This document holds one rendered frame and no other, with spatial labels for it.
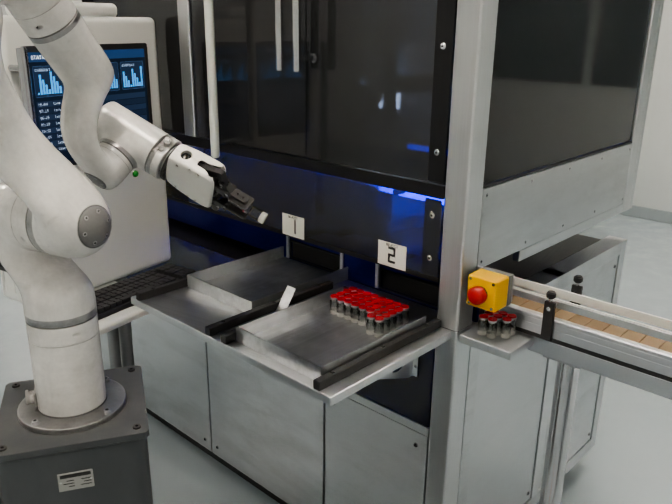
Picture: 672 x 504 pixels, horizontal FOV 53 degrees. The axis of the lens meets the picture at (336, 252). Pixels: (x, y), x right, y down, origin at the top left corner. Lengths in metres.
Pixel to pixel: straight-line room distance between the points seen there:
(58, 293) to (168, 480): 1.47
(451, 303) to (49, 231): 0.86
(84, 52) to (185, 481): 1.72
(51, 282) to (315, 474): 1.14
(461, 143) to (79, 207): 0.76
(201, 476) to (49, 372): 1.38
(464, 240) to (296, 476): 1.03
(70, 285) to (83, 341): 0.10
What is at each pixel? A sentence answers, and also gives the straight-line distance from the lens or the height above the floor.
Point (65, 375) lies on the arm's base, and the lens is 1.30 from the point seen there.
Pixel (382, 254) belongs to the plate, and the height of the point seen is 1.02.
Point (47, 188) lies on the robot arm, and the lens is 1.15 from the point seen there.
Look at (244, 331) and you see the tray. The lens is 1.48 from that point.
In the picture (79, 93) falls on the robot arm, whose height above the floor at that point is 1.42.
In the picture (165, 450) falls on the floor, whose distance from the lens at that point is 2.76.
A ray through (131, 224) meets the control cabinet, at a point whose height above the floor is 0.96.
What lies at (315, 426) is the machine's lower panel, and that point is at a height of 0.43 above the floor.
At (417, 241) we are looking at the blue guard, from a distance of 1.57.
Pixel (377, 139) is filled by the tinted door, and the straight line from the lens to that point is 1.61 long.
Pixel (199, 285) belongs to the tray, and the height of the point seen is 0.90.
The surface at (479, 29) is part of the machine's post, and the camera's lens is 1.43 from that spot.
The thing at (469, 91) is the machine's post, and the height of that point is 1.41.
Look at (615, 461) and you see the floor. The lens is 2.86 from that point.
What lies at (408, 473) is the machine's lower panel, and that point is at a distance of 1.85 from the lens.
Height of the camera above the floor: 1.55
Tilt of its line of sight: 19 degrees down
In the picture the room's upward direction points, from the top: 1 degrees clockwise
